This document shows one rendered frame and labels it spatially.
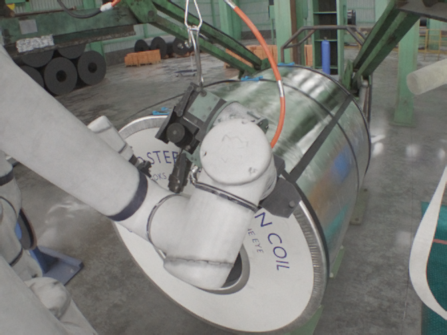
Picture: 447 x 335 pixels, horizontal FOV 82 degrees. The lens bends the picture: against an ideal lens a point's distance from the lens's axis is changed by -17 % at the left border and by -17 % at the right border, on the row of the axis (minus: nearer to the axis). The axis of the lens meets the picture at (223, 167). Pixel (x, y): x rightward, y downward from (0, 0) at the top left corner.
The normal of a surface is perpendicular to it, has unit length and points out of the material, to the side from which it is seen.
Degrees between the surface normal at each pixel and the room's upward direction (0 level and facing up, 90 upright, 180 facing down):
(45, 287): 9
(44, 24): 90
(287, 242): 90
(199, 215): 46
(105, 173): 84
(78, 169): 96
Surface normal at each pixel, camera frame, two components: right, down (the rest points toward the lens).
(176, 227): -0.53, -0.35
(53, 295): -0.08, -0.95
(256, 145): -0.11, -0.28
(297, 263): -0.51, 0.42
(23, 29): 0.85, 0.15
